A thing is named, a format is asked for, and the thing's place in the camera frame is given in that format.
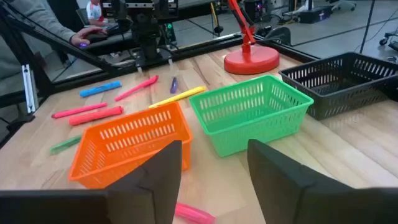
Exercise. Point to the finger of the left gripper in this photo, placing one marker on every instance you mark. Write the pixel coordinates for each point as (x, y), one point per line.
(139, 66)
(170, 61)

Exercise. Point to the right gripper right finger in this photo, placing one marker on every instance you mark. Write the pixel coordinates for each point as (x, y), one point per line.
(295, 199)

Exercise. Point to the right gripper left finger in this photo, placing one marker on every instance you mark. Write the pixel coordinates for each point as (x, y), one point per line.
(149, 193)

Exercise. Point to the pink highlighter marker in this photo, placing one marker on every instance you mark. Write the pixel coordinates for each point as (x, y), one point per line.
(136, 88)
(79, 110)
(194, 214)

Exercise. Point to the purple marker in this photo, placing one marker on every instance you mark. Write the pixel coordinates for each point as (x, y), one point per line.
(173, 85)

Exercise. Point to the blue highlighter marker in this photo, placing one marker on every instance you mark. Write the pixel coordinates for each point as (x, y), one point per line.
(99, 89)

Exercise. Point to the thick pink-red marker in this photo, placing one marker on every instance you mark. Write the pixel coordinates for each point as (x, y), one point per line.
(96, 115)

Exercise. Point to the green highlighter marker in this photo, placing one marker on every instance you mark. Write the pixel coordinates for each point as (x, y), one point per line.
(65, 144)

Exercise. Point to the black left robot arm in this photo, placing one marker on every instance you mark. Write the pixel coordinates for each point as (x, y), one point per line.
(122, 11)

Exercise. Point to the yellow highlighter marker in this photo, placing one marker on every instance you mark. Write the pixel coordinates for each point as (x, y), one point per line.
(177, 97)

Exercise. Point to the orange plastic basket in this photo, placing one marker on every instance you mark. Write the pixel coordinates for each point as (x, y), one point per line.
(133, 146)

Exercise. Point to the person's hand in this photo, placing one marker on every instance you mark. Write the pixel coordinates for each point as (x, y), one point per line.
(87, 34)

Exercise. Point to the person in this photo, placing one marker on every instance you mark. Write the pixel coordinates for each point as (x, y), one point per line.
(93, 12)
(46, 21)

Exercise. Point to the green plastic basket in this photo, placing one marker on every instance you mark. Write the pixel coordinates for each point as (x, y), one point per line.
(248, 140)

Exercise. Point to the red desk lamp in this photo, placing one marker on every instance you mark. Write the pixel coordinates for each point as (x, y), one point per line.
(252, 59)

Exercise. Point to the black plastic basket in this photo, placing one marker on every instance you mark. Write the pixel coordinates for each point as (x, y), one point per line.
(342, 102)

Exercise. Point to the black equipment case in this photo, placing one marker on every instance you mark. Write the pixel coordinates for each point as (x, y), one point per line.
(314, 15)

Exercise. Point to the silver aluminium bracket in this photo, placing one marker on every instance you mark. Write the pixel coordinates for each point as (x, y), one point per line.
(30, 88)

